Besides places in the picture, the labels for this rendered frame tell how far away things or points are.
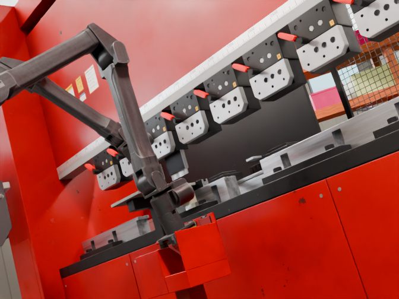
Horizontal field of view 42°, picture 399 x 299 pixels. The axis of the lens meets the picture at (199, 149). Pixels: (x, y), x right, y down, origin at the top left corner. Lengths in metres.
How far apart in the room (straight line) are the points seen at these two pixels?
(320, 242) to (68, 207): 1.57
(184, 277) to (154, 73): 0.93
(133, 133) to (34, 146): 1.35
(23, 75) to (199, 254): 0.65
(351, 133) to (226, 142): 1.12
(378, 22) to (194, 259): 0.78
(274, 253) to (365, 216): 0.32
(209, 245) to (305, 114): 0.94
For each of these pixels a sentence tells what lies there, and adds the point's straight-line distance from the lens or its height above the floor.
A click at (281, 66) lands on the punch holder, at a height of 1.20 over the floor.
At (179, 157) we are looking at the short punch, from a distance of 2.01.
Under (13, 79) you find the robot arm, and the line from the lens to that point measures 1.36.
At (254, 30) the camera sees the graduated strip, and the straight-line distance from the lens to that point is 1.71.
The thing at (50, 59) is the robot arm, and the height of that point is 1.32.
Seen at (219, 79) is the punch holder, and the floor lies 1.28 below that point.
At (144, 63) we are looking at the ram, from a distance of 2.12.
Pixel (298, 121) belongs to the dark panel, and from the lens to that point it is 2.26.
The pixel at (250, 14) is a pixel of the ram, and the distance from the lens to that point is 1.73.
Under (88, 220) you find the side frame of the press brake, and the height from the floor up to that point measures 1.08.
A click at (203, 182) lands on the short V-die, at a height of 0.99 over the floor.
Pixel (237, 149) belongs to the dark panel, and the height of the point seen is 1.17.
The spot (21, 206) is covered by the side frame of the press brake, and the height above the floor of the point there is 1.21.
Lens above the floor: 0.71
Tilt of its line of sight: 12 degrees up
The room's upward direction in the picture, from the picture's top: 17 degrees counter-clockwise
